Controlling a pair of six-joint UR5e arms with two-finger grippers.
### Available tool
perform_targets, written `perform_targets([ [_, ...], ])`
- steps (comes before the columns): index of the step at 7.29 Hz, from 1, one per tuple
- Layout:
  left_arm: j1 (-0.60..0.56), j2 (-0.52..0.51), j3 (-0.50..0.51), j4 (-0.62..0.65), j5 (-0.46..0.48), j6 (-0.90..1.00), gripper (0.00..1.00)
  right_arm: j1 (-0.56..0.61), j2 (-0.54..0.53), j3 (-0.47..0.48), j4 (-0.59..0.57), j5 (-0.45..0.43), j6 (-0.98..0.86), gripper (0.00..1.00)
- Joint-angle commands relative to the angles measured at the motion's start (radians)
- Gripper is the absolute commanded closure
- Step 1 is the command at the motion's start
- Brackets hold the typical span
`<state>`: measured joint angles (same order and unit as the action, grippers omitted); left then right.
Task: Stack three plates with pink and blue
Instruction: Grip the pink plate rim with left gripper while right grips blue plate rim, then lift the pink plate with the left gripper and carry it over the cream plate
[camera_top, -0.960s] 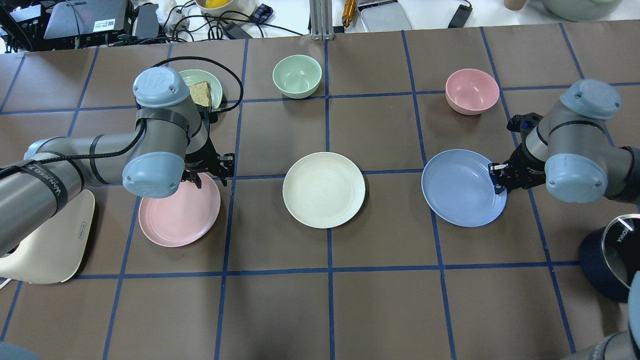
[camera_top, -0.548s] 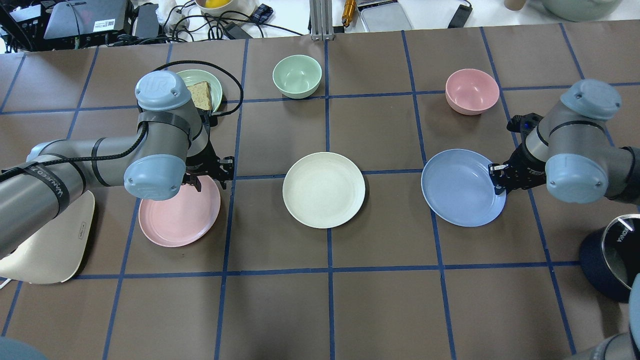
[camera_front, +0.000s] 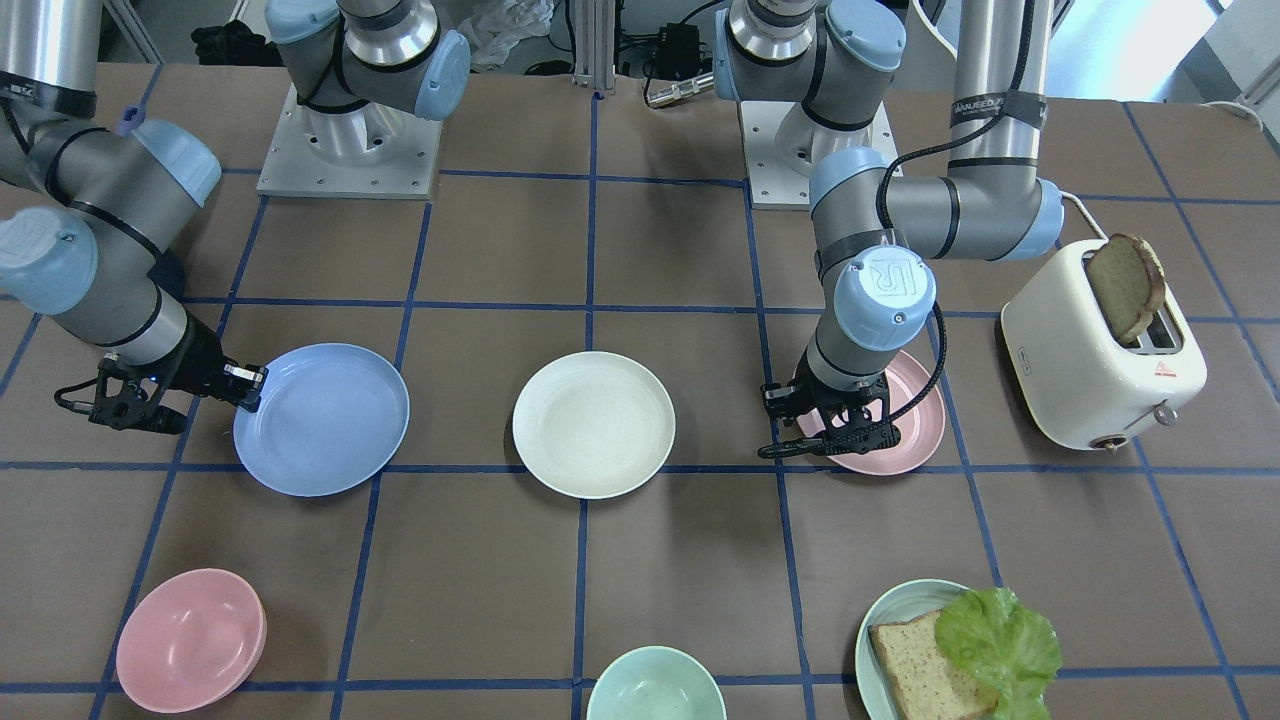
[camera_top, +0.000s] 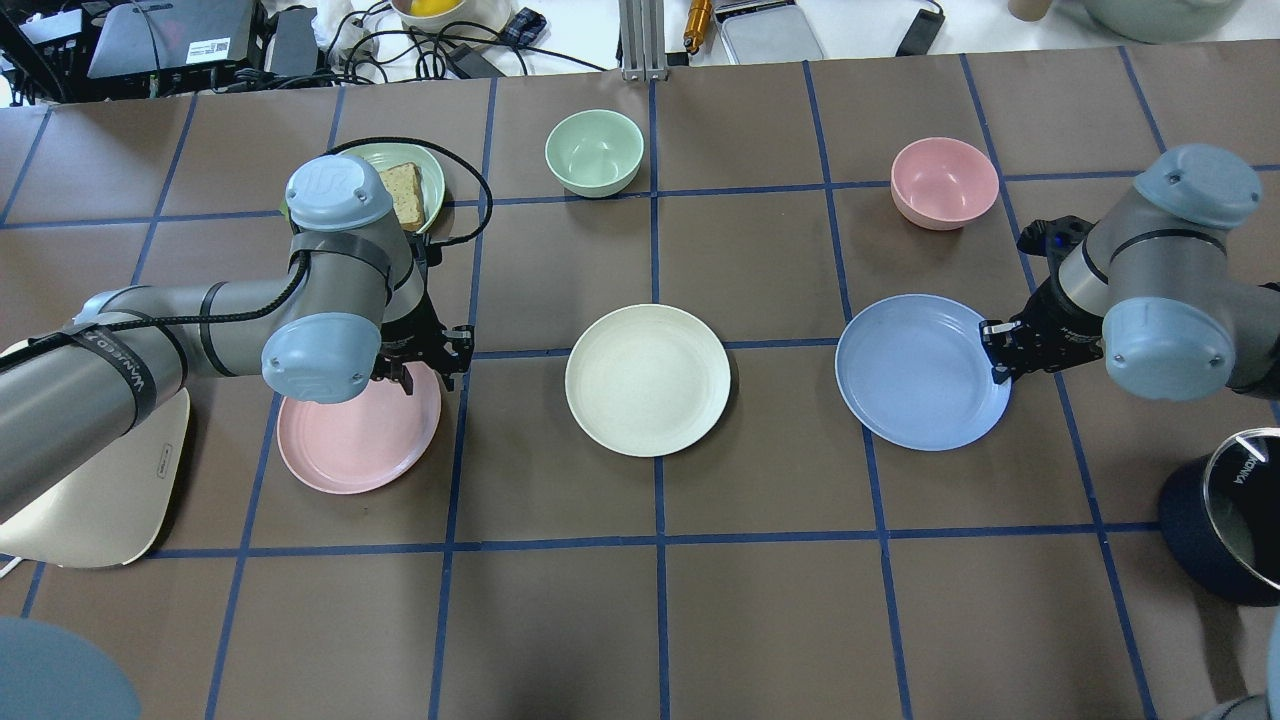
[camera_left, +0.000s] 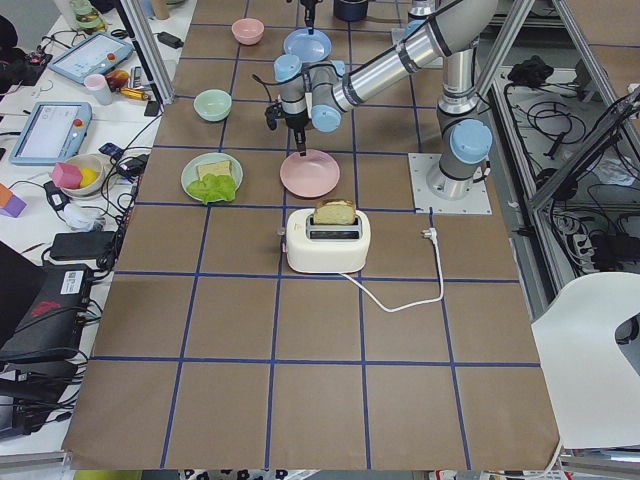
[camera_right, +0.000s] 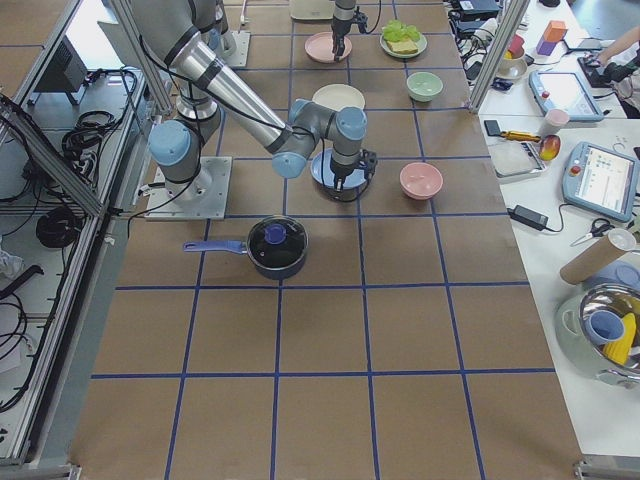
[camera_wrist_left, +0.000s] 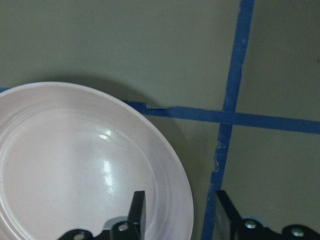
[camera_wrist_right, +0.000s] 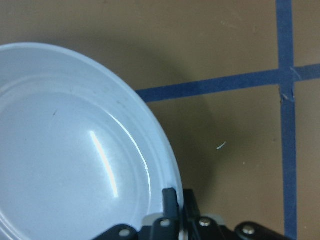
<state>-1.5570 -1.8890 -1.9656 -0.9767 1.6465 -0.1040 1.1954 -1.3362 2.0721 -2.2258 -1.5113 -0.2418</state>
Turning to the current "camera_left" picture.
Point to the dark blue pot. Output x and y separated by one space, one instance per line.
350 10

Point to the green plate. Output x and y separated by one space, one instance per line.
189 173

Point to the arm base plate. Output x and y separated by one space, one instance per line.
434 192

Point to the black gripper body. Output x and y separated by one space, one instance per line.
310 7
297 121

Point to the white chair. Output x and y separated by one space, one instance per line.
593 388

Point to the pink bowl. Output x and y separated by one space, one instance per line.
248 31

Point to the pink cup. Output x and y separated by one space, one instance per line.
98 87

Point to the toast slice in toaster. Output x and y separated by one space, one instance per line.
334 212

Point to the green bowl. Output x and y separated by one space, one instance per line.
213 105

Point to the white toaster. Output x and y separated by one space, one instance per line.
326 249

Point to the green lettuce leaf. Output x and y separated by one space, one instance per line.
213 188

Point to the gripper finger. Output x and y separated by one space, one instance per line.
310 25
301 143

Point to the blue teach pendant tablet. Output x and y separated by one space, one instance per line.
98 54

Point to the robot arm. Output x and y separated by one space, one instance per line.
317 94

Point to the aluminium frame post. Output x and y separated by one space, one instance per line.
145 45

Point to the beige bowl with fruit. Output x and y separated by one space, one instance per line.
81 176

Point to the pink plate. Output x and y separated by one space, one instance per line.
310 176

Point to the blue plate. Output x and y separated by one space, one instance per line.
308 46

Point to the bread slice on plate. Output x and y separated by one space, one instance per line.
218 168

